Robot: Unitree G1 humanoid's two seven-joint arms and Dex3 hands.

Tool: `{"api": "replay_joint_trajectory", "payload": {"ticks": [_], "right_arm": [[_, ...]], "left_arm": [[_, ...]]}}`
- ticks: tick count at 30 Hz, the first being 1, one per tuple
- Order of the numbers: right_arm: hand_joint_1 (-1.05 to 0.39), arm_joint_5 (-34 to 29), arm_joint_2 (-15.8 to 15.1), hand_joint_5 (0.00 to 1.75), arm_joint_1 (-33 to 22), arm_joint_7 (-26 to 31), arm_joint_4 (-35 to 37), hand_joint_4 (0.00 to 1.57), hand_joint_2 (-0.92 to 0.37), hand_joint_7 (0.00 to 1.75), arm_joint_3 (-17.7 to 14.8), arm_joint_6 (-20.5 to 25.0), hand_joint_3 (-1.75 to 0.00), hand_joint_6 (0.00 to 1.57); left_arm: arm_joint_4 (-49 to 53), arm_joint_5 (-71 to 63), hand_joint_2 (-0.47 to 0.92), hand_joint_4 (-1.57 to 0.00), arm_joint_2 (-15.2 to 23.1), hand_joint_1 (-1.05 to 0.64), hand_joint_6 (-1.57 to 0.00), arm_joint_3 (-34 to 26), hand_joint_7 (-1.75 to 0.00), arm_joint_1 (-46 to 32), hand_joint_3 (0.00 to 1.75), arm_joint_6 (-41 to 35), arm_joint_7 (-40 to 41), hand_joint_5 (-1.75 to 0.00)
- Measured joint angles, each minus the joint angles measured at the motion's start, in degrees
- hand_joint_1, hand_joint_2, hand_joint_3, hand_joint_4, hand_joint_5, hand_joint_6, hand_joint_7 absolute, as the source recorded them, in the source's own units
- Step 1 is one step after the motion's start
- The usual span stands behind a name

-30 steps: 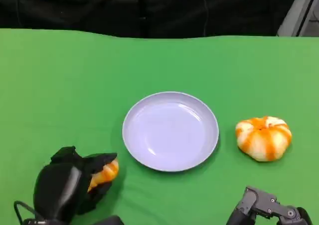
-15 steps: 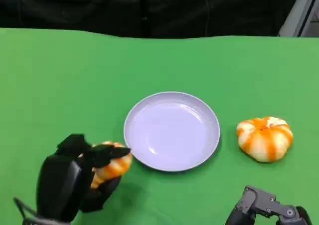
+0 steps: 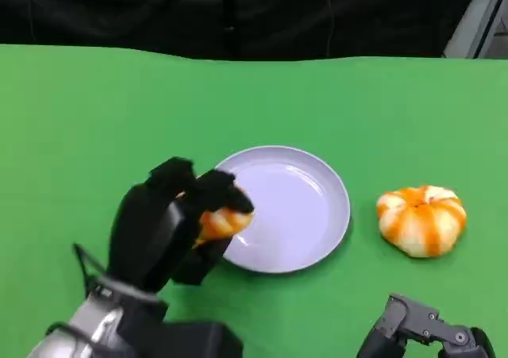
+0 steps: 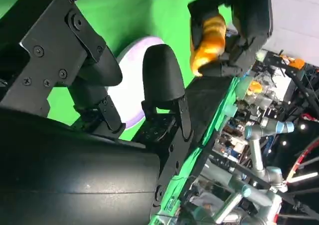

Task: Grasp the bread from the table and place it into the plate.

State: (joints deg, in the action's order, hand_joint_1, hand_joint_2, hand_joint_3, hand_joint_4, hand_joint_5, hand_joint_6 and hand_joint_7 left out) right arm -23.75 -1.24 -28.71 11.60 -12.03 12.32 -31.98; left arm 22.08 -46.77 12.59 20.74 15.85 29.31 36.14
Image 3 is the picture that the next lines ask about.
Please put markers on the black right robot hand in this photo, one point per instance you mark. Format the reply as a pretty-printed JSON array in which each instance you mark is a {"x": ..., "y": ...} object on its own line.
[{"x": 420, "y": 326}]

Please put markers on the green table cloth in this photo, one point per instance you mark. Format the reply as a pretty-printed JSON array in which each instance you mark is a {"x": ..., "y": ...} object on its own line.
[{"x": 119, "y": 116}]

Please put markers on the black backdrop curtain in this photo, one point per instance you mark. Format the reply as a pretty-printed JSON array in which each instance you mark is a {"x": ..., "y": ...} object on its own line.
[{"x": 198, "y": 12}]

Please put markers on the orange and white bread roll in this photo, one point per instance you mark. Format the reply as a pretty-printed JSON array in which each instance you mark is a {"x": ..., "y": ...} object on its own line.
[
  {"x": 224, "y": 225},
  {"x": 420, "y": 223}
]

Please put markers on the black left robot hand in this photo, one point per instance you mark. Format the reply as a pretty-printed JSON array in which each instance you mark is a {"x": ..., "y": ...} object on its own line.
[{"x": 143, "y": 231}]

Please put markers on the lilac plate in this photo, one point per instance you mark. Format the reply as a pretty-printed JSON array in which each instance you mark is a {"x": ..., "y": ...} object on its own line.
[{"x": 289, "y": 211}]

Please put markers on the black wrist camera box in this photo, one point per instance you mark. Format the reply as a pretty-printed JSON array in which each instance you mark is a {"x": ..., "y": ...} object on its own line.
[{"x": 190, "y": 342}]

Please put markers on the grey metal frame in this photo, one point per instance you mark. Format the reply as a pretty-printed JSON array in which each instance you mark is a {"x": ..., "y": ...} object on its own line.
[{"x": 476, "y": 24}]

